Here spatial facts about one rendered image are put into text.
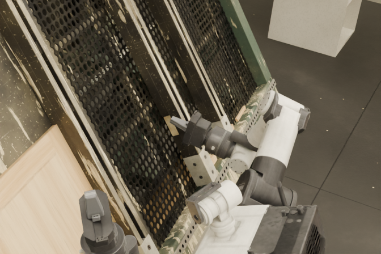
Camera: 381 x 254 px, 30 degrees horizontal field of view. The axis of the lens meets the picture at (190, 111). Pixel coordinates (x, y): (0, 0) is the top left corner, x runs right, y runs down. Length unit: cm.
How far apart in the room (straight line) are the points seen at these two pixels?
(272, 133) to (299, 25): 387
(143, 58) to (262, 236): 96
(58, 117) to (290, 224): 72
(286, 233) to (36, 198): 66
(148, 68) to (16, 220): 83
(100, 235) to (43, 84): 73
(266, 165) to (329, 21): 386
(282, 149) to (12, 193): 71
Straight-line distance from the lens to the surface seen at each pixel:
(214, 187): 167
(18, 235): 184
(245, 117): 303
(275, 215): 174
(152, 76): 245
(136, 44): 242
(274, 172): 190
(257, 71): 329
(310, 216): 171
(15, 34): 196
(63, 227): 197
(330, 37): 574
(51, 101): 199
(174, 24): 263
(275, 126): 196
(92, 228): 136
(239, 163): 220
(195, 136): 225
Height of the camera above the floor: 247
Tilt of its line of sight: 31 degrees down
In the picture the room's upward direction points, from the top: 6 degrees clockwise
